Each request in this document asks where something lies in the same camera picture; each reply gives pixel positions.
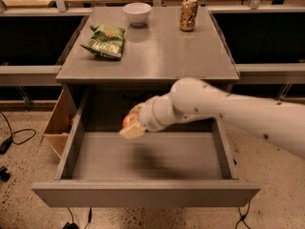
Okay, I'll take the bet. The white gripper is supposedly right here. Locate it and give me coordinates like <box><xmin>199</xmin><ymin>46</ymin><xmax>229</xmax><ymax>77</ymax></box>
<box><xmin>119</xmin><ymin>94</ymin><xmax>173</xmax><ymax>139</ymax></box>

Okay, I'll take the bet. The red apple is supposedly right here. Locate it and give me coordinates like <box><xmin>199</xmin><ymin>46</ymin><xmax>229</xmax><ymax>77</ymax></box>
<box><xmin>123</xmin><ymin>113</ymin><xmax>136</xmax><ymax>128</ymax></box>

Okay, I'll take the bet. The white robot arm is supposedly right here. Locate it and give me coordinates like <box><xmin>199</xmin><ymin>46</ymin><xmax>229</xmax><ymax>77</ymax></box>
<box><xmin>120</xmin><ymin>77</ymin><xmax>305</xmax><ymax>158</ymax></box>

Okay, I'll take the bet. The open grey top drawer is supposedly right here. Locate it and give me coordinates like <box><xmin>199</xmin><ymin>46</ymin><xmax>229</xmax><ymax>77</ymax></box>
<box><xmin>32</xmin><ymin>87</ymin><xmax>260</xmax><ymax>207</ymax></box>

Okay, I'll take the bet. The grey cabinet counter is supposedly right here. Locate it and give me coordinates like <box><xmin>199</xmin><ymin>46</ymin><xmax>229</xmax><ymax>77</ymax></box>
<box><xmin>55</xmin><ymin>6</ymin><xmax>240</xmax><ymax>116</ymax></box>

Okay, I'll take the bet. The wooden box beside cabinet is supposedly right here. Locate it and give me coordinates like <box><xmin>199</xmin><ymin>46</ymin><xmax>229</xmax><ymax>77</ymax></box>
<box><xmin>43</xmin><ymin>90</ymin><xmax>75</xmax><ymax>156</ymax></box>

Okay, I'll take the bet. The green chip bag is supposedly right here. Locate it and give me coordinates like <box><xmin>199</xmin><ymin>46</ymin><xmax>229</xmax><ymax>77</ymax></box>
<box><xmin>81</xmin><ymin>24</ymin><xmax>126</xmax><ymax>60</ymax></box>

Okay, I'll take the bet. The white ceramic bowl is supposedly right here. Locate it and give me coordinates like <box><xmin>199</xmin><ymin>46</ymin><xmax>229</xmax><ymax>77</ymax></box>
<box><xmin>123</xmin><ymin>2</ymin><xmax>152</xmax><ymax>26</ymax></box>

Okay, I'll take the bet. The gold patterned drink can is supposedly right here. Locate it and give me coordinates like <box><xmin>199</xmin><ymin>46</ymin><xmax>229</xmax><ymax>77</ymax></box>
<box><xmin>180</xmin><ymin>0</ymin><xmax>198</xmax><ymax>31</ymax></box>

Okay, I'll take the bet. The black cable under drawer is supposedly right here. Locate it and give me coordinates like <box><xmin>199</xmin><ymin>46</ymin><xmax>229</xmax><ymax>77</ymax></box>
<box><xmin>62</xmin><ymin>207</ymin><xmax>93</xmax><ymax>229</ymax></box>

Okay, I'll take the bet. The black cable on floor left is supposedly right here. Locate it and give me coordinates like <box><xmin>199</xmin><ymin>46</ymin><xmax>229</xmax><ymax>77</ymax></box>
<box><xmin>0</xmin><ymin>111</ymin><xmax>37</xmax><ymax>155</ymax></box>

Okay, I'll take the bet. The black cable floor right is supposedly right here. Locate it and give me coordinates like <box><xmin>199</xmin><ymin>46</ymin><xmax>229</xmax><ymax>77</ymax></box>
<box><xmin>234</xmin><ymin>201</ymin><xmax>252</xmax><ymax>229</ymax></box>

